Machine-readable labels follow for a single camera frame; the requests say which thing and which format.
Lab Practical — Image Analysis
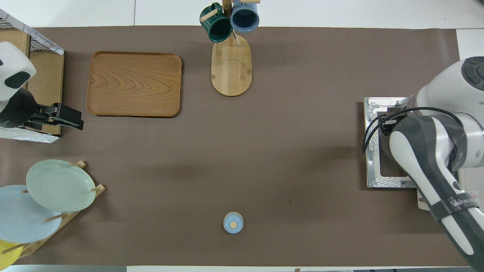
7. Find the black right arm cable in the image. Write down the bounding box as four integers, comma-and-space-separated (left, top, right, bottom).
362, 107, 465, 153

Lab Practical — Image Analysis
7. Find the wooden serving tray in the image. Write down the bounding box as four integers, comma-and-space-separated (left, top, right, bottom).
86, 51, 183, 117

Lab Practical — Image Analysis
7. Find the dark green mug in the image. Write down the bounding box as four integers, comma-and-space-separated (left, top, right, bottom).
200, 3, 233, 43

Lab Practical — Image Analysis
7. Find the brown table mat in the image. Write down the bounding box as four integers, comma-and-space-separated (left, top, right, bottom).
0, 26, 469, 267

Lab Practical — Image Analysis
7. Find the yellow plate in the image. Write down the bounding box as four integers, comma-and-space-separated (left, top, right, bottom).
0, 240, 23, 270

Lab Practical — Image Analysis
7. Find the black wire basket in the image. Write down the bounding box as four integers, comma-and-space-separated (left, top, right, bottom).
0, 9, 65, 55

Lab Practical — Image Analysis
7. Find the wooden mug tree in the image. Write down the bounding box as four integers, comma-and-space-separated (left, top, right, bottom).
200, 0, 261, 97

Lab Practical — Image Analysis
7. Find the pale green plate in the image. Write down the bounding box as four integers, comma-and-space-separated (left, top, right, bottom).
26, 159, 96, 212

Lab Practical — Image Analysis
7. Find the large light blue plate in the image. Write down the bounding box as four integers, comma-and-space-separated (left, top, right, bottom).
0, 185, 63, 243

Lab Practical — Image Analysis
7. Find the blue mug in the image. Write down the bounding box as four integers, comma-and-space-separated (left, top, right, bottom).
230, 0, 260, 33

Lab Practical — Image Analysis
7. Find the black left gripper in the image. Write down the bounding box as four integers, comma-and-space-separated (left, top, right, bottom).
0, 88, 84, 131

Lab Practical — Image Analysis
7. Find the small blue dome bell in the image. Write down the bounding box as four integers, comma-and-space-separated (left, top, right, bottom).
223, 212, 244, 234

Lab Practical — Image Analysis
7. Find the wire basket wooden shelf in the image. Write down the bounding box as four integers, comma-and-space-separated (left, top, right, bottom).
0, 30, 65, 136

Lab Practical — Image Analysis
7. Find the glass oven door with handle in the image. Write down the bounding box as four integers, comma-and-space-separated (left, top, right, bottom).
364, 97, 418, 188

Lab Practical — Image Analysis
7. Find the grey patterned cloth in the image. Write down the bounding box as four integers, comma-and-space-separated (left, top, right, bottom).
0, 9, 65, 143

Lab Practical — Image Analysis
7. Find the wooden plate rack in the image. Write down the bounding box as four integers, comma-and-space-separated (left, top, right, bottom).
17, 161, 105, 259

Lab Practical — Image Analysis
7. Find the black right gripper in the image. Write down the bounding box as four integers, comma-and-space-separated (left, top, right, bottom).
380, 118, 397, 136

